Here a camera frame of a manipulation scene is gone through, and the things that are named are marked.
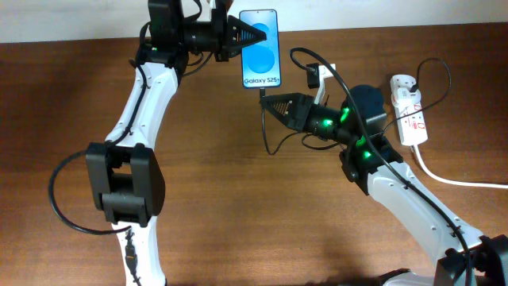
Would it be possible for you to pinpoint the blue screen smartphone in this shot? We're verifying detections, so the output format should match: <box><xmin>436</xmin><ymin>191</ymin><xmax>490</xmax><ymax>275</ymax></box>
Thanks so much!
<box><xmin>240</xmin><ymin>10</ymin><xmax>282</xmax><ymax>89</ymax></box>

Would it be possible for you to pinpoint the black charging cable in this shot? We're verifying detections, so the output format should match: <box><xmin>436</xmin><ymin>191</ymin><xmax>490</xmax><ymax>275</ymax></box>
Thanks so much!
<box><xmin>259</xmin><ymin>57</ymin><xmax>452</xmax><ymax>157</ymax></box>

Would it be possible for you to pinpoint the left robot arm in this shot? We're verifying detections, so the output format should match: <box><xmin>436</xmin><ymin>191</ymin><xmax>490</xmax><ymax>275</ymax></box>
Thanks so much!
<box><xmin>86</xmin><ymin>0</ymin><xmax>267</xmax><ymax>285</ymax></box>

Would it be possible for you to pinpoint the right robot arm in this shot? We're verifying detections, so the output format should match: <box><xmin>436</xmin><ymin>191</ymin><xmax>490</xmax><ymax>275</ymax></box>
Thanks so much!
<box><xmin>260</xmin><ymin>85</ymin><xmax>507</xmax><ymax>285</ymax></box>

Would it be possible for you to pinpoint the white USB charger plug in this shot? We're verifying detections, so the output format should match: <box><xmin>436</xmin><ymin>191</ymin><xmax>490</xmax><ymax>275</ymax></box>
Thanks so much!
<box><xmin>391</xmin><ymin>87</ymin><xmax>421</xmax><ymax>108</ymax></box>

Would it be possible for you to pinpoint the white power strip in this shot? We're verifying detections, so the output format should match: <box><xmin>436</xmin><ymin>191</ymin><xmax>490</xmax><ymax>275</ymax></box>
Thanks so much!
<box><xmin>390</xmin><ymin>75</ymin><xmax>428</xmax><ymax>146</ymax></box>

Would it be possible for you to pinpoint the white power strip cord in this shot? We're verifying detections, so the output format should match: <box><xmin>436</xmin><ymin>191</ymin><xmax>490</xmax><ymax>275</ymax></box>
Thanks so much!
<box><xmin>410</xmin><ymin>144</ymin><xmax>508</xmax><ymax>190</ymax></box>

